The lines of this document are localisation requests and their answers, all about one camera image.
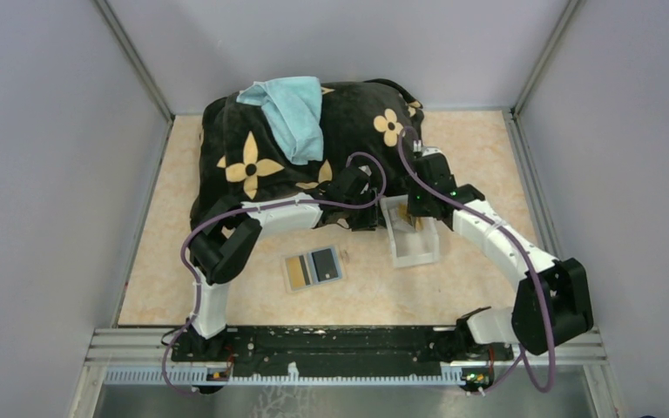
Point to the black pillow with yellow flowers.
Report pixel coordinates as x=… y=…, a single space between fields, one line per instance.
x=239 y=155

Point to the white plastic tray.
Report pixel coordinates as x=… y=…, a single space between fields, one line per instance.
x=409 y=249

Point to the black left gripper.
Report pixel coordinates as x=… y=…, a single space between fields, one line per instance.
x=372 y=219

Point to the black credit card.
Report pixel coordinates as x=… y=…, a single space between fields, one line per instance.
x=326 y=265

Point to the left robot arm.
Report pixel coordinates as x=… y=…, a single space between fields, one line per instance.
x=217 y=250

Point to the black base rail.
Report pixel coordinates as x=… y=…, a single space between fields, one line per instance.
x=335 y=352

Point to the light blue towel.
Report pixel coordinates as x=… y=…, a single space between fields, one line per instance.
x=292 y=107

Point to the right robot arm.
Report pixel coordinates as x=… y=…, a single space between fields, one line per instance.
x=552 y=304

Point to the beige card holder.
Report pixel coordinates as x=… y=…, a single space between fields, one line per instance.
x=312 y=268

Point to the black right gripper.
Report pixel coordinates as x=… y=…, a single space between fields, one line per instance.
x=414 y=210

